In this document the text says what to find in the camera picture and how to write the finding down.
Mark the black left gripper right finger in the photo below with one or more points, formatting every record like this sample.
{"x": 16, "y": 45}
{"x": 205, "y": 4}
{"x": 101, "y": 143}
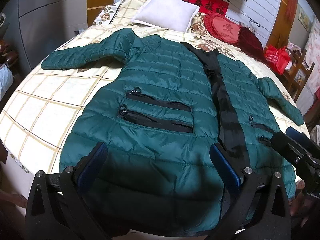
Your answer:
{"x": 259, "y": 207}

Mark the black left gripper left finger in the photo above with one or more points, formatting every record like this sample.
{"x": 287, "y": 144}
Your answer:
{"x": 56, "y": 208}

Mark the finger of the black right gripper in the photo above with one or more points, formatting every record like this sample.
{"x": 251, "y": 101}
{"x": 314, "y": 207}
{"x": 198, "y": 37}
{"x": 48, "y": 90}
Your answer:
{"x": 298, "y": 137}

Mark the dark green puffer jacket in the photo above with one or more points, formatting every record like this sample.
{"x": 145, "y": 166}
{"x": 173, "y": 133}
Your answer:
{"x": 158, "y": 119}

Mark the wooden chair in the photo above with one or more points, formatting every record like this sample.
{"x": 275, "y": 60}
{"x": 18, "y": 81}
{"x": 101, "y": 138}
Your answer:
{"x": 297, "y": 76}

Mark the red plastic bag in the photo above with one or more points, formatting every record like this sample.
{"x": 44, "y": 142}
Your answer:
{"x": 277, "y": 59}

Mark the floral checked bed cover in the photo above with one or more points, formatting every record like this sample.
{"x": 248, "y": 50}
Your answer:
{"x": 41, "y": 112}

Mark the orange wooden right panel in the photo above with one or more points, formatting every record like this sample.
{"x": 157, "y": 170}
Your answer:
{"x": 279, "y": 36}

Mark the dark red velvet cushion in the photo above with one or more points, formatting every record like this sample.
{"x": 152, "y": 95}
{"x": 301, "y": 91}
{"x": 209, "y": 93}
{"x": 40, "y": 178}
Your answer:
{"x": 250, "y": 44}

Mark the red banner with characters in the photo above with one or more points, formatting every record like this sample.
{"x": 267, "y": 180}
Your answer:
{"x": 216, "y": 6}

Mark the white square pillow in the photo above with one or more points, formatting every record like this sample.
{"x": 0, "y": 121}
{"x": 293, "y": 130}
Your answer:
{"x": 175, "y": 15}

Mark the grey wardrobe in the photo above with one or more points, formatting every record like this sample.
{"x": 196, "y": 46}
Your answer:
{"x": 35, "y": 28}

